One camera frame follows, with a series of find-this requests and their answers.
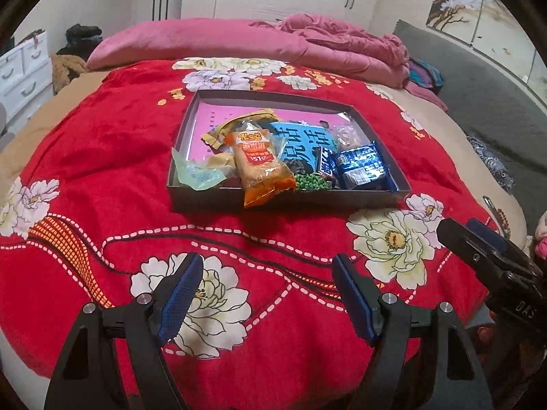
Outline pale green snack packet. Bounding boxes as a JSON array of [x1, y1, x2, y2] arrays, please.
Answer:
[[172, 148, 237, 192]]

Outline green peas packet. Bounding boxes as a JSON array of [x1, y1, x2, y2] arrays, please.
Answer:
[[294, 173, 333, 193]]

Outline dark blue wafer packet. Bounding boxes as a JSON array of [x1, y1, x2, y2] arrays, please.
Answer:
[[332, 141, 398, 193]]

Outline orange snack packet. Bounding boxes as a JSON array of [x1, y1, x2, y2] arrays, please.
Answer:
[[226, 122, 296, 208]]

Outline gold snack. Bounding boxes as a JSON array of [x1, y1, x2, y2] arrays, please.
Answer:
[[200, 108, 281, 151]]

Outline clear bag of crackers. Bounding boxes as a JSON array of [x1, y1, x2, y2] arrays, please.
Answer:
[[330, 112, 371, 151]]

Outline black snickers bar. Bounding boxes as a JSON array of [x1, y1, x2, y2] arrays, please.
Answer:
[[315, 147, 337, 182]]

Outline grey shallow cardboard box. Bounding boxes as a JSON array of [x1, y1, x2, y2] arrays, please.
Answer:
[[174, 90, 411, 210]]

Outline red floral blanket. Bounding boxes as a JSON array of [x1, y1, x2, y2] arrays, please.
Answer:
[[1, 61, 490, 409]]

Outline grey padded headboard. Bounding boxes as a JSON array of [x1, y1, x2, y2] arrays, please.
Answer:
[[394, 19, 546, 230]]

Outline pink blue chinese book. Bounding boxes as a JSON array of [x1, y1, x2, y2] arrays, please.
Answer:
[[178, 101, 354, 170]]

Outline purple teal clothes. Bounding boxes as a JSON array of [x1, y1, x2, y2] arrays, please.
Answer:
[[409, 58, 444, 95]]

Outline dark clothes pile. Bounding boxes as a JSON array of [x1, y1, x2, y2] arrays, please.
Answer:
[[51, 24, 103, 94]]

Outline pink quilt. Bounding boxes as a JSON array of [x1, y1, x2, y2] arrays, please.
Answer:
[[87, 13, 446, 109]]

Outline white drawer cabinet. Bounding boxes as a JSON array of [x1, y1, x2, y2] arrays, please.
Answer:
[[1, 30, 54, 134]]

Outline tree wall painting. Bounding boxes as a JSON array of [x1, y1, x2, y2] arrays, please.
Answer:
[[426, 0, 546, 102]]

